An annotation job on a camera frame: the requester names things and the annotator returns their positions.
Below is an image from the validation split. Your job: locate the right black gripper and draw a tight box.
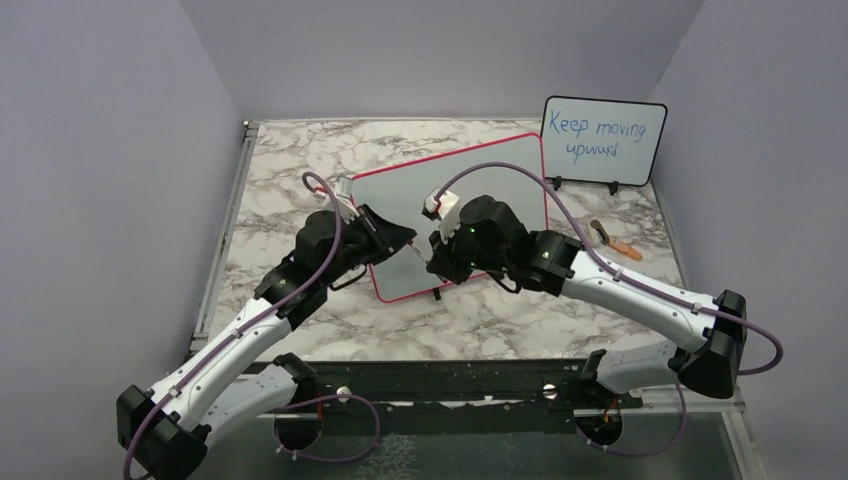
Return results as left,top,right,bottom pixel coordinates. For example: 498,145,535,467
428,216,510,286

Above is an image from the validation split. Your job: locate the red framed whiteboard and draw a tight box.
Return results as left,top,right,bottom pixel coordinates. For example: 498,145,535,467
351,133,549,303

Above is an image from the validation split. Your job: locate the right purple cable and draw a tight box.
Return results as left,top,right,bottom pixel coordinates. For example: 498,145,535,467
433,162,784,458

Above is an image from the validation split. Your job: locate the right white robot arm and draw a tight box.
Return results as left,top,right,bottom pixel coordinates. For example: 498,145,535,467
422,192,746,407

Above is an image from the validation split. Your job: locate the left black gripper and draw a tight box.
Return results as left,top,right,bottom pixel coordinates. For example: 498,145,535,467
322,204,418,286

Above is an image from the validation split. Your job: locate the red white marker pen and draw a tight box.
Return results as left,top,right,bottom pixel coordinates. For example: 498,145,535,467
408,241,429,264

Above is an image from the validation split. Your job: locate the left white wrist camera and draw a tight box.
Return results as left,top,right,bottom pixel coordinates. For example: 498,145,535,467
333,176,356,215

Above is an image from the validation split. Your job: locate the purple cable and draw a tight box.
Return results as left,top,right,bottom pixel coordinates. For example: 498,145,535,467
123,170,382,480
433,162,784,458

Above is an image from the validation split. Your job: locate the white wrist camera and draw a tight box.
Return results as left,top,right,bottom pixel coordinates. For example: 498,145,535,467
422,188,462,244
333,176,356,215

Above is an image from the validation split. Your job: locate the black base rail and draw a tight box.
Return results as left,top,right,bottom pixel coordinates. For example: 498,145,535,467
250,357,710,439

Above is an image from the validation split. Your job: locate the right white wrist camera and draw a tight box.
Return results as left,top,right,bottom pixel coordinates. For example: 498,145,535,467
422,188,462,244

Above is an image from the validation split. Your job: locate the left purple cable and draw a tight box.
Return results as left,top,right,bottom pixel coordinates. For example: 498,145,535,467
123,170,382,480

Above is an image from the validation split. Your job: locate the black framed whiteboard with writing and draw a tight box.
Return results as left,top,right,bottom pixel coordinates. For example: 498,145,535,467
540,95,668,187

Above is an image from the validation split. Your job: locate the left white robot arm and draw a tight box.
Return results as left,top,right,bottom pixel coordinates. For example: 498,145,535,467
116,205,417,479

